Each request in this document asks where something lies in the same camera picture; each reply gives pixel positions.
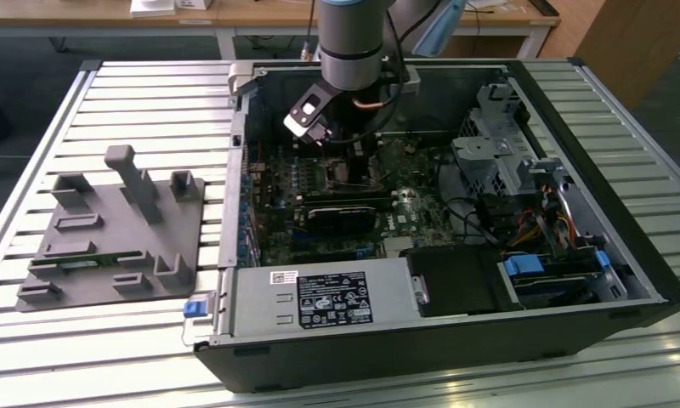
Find blue case latch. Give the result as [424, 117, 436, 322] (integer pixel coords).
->
[182, 298, 213, 319]

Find wooden desk white frame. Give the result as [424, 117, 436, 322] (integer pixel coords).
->
[0, 0, 563, 60]

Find black RAM stick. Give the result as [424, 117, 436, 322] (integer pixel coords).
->
[304, 197, 392, 210]
[301, 191, 389, 201]

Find white cardboard box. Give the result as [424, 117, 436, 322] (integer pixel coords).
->
[129, 0, 180, 19]

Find small silver chipset heatsink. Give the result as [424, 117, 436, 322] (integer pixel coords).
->
[383, 237, 419, 258]

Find coloured wire bundle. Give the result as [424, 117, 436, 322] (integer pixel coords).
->
[509, 182, 580, 248]

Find thin metal locking lever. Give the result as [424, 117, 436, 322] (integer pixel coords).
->
[327, 178, 385, 190]

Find black graphics card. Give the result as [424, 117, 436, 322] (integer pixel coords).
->
[304, 205, 379, 235]

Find CPU socket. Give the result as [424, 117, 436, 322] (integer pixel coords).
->
[321, 155, 384, 191]

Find grey case corner bracket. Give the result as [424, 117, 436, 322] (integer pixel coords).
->
[227, 62, 268, 96]

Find grey power supply unit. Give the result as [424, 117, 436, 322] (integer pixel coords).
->
[225, 258, 425, 337]

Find black internal cables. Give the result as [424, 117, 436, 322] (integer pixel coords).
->
[436, 193, 512, 248]

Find green RAM stick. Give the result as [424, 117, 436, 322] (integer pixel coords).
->
[30, 252, 148, 272]

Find black plastic fan shroud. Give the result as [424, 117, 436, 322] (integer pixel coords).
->
[405, 245, 524, 319]

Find blue disk carrier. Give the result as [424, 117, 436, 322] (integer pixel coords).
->
[503, 252, 547, 281]

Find green motherboard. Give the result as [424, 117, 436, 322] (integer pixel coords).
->
[240, 134, 467, 267]

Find black open PC case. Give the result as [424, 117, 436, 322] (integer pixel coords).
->
[192, 58, 680, 394]

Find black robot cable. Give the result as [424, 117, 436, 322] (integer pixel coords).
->
[339, 0, 413, 145]

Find grey plastic parts rack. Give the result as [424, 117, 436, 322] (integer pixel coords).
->
[13, 144, 208, 314]

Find wooden cabinet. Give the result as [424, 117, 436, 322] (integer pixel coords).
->
[537, 0, 680, 110]

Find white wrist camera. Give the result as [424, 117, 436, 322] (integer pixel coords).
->
[283, 82, 339, 139]

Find black label sticker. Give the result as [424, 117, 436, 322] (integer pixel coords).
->
[296, 269, 376, 331]

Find silver metal drive cage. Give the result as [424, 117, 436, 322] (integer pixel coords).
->
[449, 82, 563, 197]

